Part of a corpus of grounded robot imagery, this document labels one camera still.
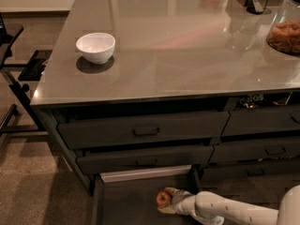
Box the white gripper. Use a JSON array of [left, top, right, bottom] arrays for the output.
[[157, 187, 195, 216]]

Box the red apple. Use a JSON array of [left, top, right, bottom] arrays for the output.
[[156, 190, 173, 208]]

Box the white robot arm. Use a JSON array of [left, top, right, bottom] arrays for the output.
[[156, 186, 300, 225]]

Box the open bottom left drawer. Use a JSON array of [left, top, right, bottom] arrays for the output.
[[92, 166, 200, 225]]

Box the dark middle left drawer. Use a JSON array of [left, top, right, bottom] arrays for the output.
[[77, 144, 213, 174]]

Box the dark drawer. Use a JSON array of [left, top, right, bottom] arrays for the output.
[[57, 112, 229, 149], [222, 105, 300, 137], [77, 144, 213, 174], [201, 158, 300, 181], [209, 137, 300, 163]]

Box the dark middle right drawer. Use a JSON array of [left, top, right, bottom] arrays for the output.
[[209, 137, 300, 163]]

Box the dark top left drawer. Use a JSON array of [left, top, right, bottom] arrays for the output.
[[57, 112, 229, 149]]

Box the dark bottom right drawer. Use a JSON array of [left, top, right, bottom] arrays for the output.
[[201, 158, 300, 181]]

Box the dark top right drawer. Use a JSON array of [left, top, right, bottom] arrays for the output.
[[222, 105, 300, 137]]

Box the black chair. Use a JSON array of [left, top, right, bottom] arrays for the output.
[[0, 15, 52, 135]]

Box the white ceramic bowl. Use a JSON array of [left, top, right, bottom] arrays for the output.
[[76, 33, 115, 65]]

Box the glass jar with snacks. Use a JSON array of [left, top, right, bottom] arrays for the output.
[[266, 0, 300, 55]]

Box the dark counter cabinet frame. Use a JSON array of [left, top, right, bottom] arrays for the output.
[[33, 89, 300, 187]]

